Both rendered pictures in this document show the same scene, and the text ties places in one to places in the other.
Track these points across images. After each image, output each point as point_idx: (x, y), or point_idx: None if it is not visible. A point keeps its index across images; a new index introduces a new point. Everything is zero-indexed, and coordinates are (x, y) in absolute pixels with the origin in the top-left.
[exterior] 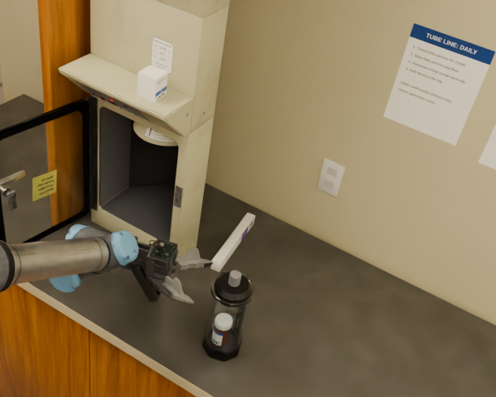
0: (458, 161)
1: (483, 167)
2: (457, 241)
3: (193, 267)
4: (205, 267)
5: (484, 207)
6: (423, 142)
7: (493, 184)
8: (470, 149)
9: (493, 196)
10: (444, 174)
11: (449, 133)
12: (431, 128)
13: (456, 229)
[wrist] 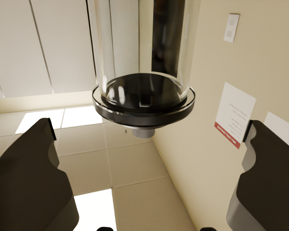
0: (267, 99)
1: (254, 95)
2: (272, 27)
3: (253, 151)
4: (249, 119)
5: (254, 65)
6: None
7: (249, 83)
8: (260, 107)
9: (249, 74)
10: (277, 87)
11: (271, 120)
12: (283, 126)
13: (272, 39)
